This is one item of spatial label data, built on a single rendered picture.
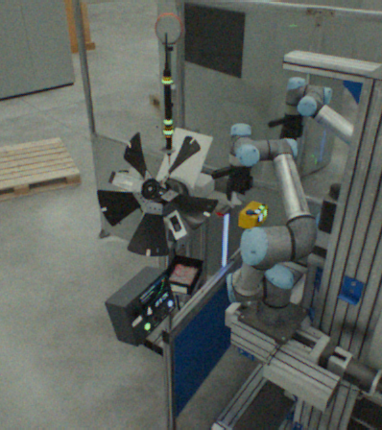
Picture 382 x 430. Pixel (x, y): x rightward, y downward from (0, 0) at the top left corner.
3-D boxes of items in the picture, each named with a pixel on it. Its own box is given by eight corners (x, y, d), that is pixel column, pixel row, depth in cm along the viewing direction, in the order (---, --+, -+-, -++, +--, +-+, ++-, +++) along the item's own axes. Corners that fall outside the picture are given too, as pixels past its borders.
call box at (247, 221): (250, 215, 271) (252, 200, 266) (266, 220, 267) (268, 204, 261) (237, 227, 260) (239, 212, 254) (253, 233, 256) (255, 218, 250)
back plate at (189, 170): (118, 226, 286) (117, 226, 285) (158, 123, 288) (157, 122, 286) (190, 256, 261) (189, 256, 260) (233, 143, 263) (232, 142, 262)
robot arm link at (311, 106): (385, 185, 191) (290, 113, 195) (389, 174, 199) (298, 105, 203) (406, 165, 183) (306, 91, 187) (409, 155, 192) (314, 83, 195)
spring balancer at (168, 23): (155, 41, 277) (155, 44, 271) (154, 11, 268) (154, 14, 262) (182, 41, 277) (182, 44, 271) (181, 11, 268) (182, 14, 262)
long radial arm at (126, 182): (163, 190, 276) (154, 185, 265) (159, 202, 275) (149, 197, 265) (126, 177, 289) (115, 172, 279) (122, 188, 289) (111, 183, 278)
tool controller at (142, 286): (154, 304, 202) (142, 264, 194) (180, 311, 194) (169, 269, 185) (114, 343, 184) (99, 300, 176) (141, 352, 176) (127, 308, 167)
